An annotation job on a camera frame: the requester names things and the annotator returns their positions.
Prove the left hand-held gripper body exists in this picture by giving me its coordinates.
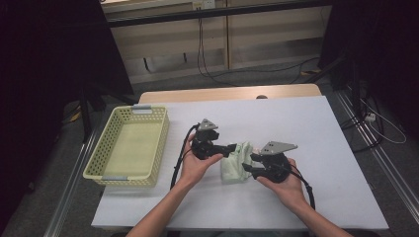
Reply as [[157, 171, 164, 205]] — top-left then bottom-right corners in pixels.
[[191, 118, 226, 161]]

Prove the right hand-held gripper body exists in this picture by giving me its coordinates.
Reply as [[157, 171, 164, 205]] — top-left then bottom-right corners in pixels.
[[260, 141, 299, 185]]

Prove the light green baby shirt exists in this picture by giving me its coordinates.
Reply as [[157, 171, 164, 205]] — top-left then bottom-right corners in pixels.
[[219, 141, 261, 184]]

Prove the pale yellow perforated basket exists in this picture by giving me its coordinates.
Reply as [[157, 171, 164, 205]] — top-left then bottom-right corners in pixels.
[[82, 104, 171, 188]]

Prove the person's left hand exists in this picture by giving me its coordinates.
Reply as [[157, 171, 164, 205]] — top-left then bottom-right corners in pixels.
[[179, 132, 225, 190]]

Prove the person's right hand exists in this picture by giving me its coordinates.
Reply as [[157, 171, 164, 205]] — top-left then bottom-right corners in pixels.
[[256, 157, 309, 211]]

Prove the vertical wooden strip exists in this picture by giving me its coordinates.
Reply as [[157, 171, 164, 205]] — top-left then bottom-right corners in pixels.
[[223, 0, 230, 70]]

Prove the black stand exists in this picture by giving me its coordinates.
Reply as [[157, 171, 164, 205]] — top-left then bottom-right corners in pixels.
[[304, 48, 364, 117], [78, 83, 137, 144]]

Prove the black horizontal bar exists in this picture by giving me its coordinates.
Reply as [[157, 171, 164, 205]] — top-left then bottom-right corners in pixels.
[[105, 0, 332, 28]]

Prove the black curtain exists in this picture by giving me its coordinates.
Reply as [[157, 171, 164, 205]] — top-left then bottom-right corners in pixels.
[[0, 0, 134, 228], [317, 0, 419, 139]]

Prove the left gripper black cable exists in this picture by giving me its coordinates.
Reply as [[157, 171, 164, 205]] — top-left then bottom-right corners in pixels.
[[170, 122, 202, 192]]

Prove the black floor cable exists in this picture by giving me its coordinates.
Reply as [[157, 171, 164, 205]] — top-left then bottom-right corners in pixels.
[[340, 95, 384, 154]]

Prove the black socket cable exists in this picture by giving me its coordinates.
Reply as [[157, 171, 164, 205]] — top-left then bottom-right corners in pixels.
[[199, 9, 321, 80], [196, 9, 241, 87]]

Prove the metal floor rail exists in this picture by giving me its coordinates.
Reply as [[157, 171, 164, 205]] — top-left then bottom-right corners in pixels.
[[42, 131, 98, 237], [335, 90, 419, 215]]

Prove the white floor cable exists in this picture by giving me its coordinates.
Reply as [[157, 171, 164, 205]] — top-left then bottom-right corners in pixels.
[[359, 97, 408, 145]]

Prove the white wall power socket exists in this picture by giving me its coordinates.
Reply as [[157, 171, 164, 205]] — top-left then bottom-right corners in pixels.
[[192, 0, 216, 10]]

